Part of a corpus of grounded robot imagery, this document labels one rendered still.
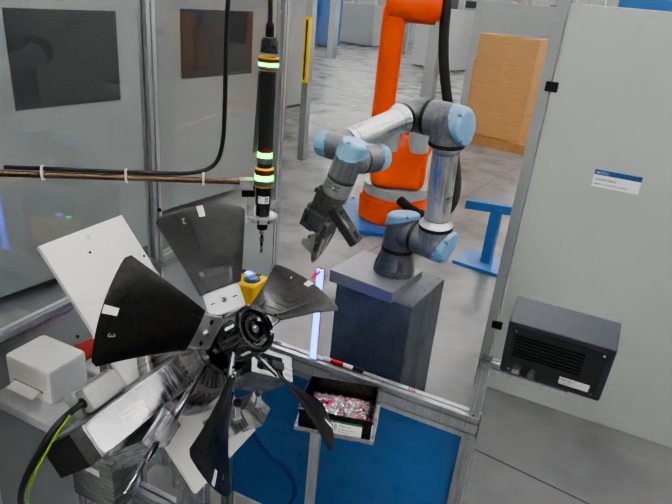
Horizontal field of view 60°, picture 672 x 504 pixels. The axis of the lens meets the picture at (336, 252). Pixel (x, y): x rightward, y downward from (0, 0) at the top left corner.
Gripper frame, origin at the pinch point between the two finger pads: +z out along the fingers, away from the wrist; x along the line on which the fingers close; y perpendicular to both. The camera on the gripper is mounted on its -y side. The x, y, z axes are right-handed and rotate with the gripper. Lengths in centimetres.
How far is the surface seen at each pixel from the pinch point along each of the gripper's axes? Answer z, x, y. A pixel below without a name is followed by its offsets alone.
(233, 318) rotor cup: 3.0, 36.1, 1.0
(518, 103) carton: 73, -774, 62
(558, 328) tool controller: -15, -9, -63
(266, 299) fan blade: 10.2, 14.5, 3.8
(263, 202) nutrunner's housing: -20.7, 24.7, 8.7
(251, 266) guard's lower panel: 75, -83, 57
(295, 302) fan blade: 8.8, 10.5, -2.8
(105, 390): 18, 60, 12
